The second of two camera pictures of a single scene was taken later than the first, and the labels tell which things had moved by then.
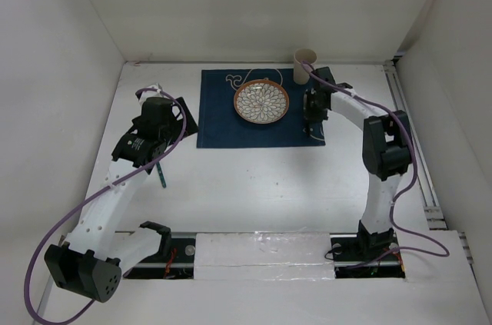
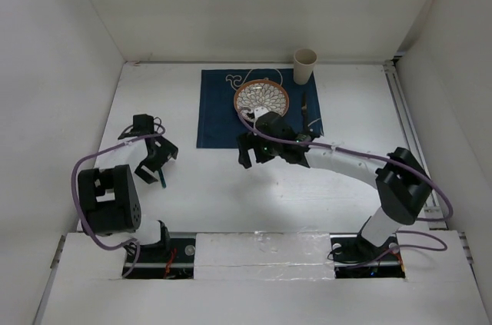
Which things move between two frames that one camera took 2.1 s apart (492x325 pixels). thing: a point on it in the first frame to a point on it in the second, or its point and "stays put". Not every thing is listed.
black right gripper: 310,115 to 245,143
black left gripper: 190,127 to 166,150
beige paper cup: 301,76 stays put
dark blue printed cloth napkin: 221,126 stays put
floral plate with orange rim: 261,101 stays put
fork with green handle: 161,175 stays put
